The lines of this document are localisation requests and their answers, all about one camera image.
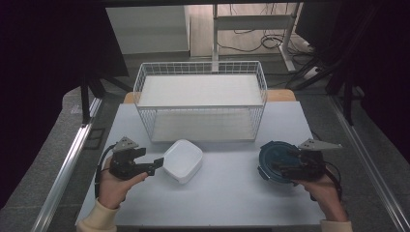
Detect white metal desk frame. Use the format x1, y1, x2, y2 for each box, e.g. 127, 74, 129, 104
212, 3, 302, 73

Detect white power strip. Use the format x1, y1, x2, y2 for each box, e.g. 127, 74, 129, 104
302, 65, 324, 80

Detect white wire shelf rack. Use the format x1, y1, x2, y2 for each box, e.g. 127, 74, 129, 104
132, 60, 269, 144

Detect wooden table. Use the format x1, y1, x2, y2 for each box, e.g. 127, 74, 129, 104
123, 89, 297, 104

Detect dark floor grille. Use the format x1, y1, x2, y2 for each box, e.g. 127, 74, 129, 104
83, 128, 106, 151

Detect white square lidded container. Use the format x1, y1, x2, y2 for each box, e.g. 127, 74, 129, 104
161, 138, 204, 185

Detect black metal stand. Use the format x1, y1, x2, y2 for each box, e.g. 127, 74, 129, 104
341, 78, 356, 127
79, 72, 133, 126

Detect round blue lidded container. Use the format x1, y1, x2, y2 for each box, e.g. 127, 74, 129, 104
256, 140, 304, 187

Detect grey cabinet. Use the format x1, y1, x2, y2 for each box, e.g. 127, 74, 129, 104
105, 5, 191, 56

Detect person's right hand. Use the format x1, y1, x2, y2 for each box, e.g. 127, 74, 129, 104
294, 173, 350, 223

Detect right hand-held gripper cable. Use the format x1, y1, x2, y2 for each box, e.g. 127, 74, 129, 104
323, 159, 344, 202

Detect person's left hand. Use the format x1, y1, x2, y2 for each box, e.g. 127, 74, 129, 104
97, 156, 149, 211

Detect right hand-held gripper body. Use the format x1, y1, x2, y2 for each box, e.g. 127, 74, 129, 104
279, 138, 343, 182

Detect hand-held gripper cable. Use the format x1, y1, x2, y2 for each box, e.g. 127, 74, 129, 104
323, 159, 344, 202
94, 144, 118, 199

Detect left hand-held gripper cable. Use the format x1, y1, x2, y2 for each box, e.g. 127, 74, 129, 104
94, 144, 118, 199

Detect aluminium rail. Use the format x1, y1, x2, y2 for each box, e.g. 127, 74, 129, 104
30, 96, 104, 232
328, 95, 410, 232

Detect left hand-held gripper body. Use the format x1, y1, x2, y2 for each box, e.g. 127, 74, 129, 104
108, 136, 148, 181

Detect black floor cables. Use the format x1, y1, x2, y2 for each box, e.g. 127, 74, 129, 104
216, 3, 322, 67

